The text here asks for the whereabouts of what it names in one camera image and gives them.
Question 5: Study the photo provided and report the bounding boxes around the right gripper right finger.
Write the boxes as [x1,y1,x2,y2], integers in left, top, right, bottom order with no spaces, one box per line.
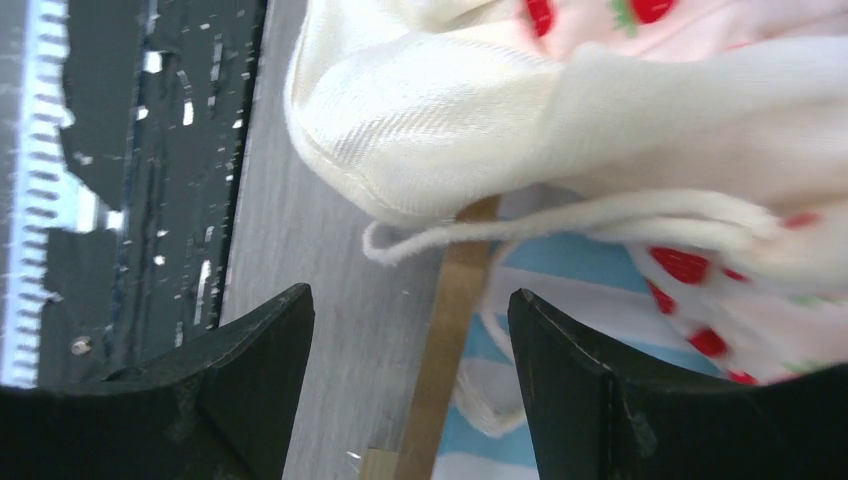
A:
[509,289,847,480]

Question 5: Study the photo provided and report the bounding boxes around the strawberry print ruffled blanket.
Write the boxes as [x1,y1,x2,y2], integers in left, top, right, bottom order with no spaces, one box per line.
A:
[283,0,848,439]

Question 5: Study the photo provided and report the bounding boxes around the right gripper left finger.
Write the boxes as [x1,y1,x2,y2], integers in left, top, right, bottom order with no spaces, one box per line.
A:
[1,283,315,479]

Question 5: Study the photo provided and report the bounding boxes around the blue striped mattress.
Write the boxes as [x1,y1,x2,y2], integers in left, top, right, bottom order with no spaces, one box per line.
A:
[430,236,691,480]

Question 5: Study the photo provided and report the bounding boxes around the wooden pet bed frame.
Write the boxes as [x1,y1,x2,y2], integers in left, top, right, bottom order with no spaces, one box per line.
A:
[357,196,505,480]

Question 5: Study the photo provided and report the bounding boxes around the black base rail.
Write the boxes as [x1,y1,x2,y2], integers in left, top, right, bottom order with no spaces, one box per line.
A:
[1,1,268,388]

